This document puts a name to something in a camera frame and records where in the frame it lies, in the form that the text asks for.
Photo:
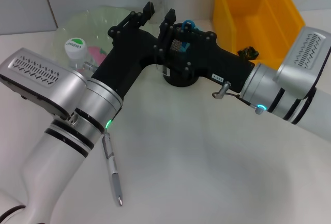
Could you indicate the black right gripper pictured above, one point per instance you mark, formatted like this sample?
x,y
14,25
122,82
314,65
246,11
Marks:
x,y
214,61

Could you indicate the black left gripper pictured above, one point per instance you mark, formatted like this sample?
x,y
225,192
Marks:
x,y
126,58

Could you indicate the transparent plastic ruler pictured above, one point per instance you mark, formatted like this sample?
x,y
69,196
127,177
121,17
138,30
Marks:
x,y
159,1

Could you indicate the blue scissors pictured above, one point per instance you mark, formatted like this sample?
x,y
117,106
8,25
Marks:
x,y
187,22

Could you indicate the pink toy peach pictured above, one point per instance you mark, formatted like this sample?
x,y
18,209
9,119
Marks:
x,y
97,53

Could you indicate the clear bottle green label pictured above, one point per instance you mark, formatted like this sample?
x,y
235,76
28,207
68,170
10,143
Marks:
x,y
76,50

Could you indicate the grey silver pen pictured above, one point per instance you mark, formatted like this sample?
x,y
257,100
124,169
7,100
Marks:
x,y
115,177

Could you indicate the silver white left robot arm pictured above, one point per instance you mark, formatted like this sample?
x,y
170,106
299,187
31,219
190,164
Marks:
x,y
51,156

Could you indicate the black mesh pen holder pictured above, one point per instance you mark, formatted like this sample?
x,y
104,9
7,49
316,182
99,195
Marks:
x,y
181,80

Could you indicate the translucent green fruit bowl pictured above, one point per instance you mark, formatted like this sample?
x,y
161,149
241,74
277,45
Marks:
x,y
98,24

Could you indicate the yellow plastic bin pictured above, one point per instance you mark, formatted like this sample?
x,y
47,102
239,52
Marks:
x,y
258,9

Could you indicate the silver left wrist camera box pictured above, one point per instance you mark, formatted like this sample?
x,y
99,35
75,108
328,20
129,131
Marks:
x,y
41,79

